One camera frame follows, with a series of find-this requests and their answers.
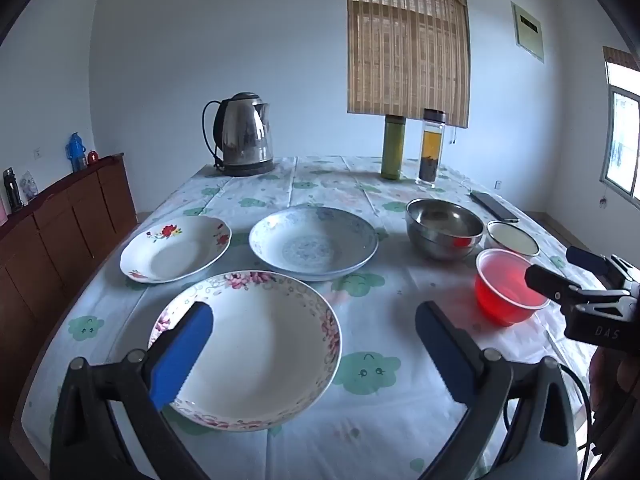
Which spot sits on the red plastic cup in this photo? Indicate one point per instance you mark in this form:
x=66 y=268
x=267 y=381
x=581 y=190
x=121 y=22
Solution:
x=500 y=290

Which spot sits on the red flower white plate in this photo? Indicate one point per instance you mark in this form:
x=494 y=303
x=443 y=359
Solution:
x=175 y=255

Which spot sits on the white enamel bowl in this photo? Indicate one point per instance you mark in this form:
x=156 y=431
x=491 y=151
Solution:
x=512 y=242

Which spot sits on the brown wooden sideboard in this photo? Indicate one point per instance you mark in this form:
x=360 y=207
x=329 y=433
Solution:
x=50 y=240

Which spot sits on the black bottle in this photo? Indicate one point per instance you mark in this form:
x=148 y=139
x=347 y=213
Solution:
x=12 y=190

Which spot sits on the black kettle base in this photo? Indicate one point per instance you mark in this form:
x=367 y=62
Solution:
x=247 y=169

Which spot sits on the black smartphone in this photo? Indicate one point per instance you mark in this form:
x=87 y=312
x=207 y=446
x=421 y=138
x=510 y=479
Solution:
x=495 y=206

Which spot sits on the blue water bottle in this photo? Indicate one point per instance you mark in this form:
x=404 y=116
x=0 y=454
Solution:
x=76 y=152

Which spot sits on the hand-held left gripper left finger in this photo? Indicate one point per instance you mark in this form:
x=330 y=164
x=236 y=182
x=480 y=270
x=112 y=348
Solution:
x=180 y=355

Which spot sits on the stainless steel electric kettle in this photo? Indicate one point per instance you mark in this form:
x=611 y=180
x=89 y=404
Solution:
x=242 y=130

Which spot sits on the green cloud print tablecloth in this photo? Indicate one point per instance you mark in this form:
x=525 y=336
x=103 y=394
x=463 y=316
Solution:
x=380 y=320

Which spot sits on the small bamboo blind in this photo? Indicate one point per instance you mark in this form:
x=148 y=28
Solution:
x=622 y=57

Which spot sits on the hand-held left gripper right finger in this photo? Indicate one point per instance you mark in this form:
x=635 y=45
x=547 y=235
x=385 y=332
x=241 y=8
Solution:
x=445 y=355

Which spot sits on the clear plastic bag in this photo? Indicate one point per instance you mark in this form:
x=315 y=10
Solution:
x=30 y=187

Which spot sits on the glass tea bottle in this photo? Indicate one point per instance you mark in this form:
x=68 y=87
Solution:
x=430 y=150

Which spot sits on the small red jar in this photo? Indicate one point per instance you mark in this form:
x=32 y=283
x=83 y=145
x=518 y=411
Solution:
x=93 y=158

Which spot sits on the bamboo window blind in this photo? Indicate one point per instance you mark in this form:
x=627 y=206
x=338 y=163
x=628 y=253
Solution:
x=407 y=45

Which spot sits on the green thermos bottle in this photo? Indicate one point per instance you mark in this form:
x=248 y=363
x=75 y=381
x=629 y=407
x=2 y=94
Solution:
x=392 y=150

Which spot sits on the stainless steel bowl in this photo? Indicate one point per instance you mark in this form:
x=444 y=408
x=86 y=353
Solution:
x=442 y=230

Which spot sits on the blue patterned plate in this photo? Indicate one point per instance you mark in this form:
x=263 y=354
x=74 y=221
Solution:
x=310 y=245

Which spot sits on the wall electrical panel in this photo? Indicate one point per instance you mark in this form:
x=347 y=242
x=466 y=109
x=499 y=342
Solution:
x=529 y=32

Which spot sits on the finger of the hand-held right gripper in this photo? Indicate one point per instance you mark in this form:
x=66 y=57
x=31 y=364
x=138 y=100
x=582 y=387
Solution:
x=587 y=260
x=545 y=280

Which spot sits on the pink floral rim plate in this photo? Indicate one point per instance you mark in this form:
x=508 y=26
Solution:
x=260 y=350

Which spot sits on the window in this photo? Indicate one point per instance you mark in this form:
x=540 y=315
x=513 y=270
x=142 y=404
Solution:
x=622 y=135

